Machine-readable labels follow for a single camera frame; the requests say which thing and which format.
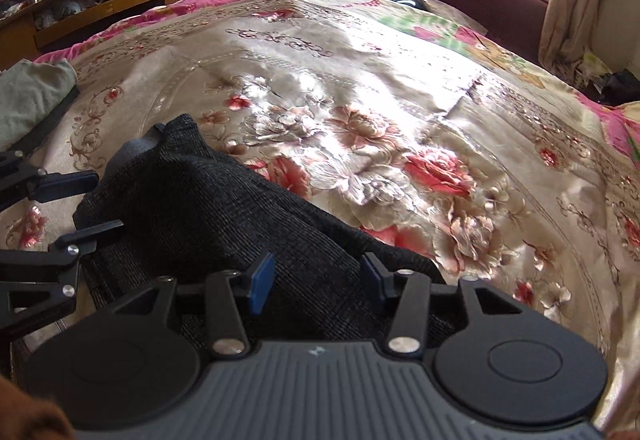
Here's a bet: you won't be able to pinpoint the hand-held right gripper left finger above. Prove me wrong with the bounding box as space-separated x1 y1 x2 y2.
112 253 277 357

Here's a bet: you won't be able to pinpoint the clear plastic bag bundle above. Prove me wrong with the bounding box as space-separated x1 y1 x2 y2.
34 0 109 31

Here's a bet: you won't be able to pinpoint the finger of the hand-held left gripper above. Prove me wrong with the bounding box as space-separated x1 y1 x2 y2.
0 219 126 344
0 151 101 211

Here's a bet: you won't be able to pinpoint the brown fuzzy garment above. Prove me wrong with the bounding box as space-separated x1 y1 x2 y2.
0 374 77 440

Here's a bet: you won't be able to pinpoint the grey-green folded cloth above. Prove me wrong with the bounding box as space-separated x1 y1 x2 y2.
0 58 80 153

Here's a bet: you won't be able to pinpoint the beige floral bedspread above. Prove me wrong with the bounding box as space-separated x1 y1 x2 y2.
0 0 640 440

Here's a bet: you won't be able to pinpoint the beige pillow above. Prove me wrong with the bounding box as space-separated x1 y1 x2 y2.
407 0 492 34

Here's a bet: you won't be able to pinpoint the black cloth strip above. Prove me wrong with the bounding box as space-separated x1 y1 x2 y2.
14 86 82 155

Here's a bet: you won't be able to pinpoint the pink floral quilt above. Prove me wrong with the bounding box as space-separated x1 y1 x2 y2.
32 0 640 181

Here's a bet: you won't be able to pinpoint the black bag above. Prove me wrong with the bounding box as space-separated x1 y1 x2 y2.
597 68 640 106

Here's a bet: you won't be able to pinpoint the dark grey knit pants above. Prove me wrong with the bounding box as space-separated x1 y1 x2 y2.
72 114 452 347

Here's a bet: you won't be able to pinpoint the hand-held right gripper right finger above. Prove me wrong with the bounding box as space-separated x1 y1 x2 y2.
360 252 532 355

